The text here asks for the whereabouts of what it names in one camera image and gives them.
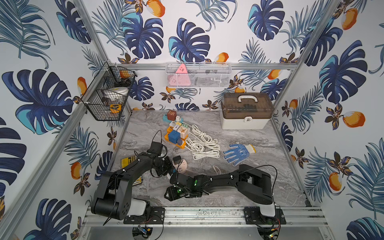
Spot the brown cube adapter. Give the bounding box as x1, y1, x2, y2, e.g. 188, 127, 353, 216
167, 110, 177, 121

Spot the yellow tape measure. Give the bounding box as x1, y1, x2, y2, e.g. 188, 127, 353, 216
110, 102, 123, 114

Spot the pink triangle object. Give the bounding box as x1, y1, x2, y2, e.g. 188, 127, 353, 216
168, 64, 191, 87

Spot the white cube adapter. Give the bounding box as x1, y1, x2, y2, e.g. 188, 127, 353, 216
178, 126, 189, 140

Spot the black wire basket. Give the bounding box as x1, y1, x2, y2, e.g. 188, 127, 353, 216
81, 62, 138, 122

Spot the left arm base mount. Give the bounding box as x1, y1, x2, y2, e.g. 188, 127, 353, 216
124, 206, 166, 225

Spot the blue cube adapter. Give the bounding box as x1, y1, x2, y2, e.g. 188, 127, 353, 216
168, 131, 181, 144

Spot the white brown storage box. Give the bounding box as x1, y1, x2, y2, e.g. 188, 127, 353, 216
220, 93, 275, 130

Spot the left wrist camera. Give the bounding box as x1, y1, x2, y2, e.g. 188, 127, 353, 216
148, 142, 164, 156

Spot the clear wall shelf basket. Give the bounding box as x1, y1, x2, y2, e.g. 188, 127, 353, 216
165, 63, 232, 88

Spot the white item in basket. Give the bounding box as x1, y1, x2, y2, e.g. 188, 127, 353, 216
103, 87, 129, 100

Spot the round pink power socket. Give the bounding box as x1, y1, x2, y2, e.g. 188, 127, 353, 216
174, 159, 188, 174

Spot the white cable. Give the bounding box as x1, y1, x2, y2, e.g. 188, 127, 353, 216
185, 124, 222, 161

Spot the blue dotted work glove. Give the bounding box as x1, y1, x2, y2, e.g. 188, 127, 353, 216
223, 144, 256, 166

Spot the orange power strip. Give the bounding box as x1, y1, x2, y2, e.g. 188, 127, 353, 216
164, 126, 189, 149

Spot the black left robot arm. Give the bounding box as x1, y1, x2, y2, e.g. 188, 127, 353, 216
91, 152, 176, 220

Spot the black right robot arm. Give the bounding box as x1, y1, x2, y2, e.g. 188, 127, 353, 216
164, 165, 276, 218

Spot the aluminium front rail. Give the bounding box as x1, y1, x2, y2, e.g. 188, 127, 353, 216
80, 205, 329, 228

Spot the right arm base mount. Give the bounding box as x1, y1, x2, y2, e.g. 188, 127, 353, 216
244, 207, 287, 226

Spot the black charger plug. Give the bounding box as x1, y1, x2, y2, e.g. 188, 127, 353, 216
173, 156, 183, 165

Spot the teal power strip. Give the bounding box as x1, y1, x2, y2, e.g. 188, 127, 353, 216
162, 114, 184, 124

